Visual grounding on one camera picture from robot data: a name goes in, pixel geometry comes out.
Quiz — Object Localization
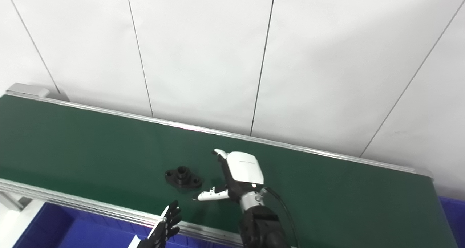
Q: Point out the large blue plastic bin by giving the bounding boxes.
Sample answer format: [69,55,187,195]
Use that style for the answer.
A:
[438,196,465,248]

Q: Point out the black flanged machine part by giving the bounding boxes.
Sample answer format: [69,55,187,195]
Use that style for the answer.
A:
[165,166,203,190]

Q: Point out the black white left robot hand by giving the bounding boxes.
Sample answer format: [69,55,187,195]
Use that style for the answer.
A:
[127,200,182,248]

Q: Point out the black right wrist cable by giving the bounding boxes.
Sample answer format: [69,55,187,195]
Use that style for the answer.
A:
[262,187,299,248]

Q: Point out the green conveyor belt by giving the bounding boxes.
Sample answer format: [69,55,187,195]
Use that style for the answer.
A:
[0,94,459,248]
[0,83,433,248]

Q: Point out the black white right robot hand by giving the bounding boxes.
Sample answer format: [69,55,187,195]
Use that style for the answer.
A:
[197,149,265,204]

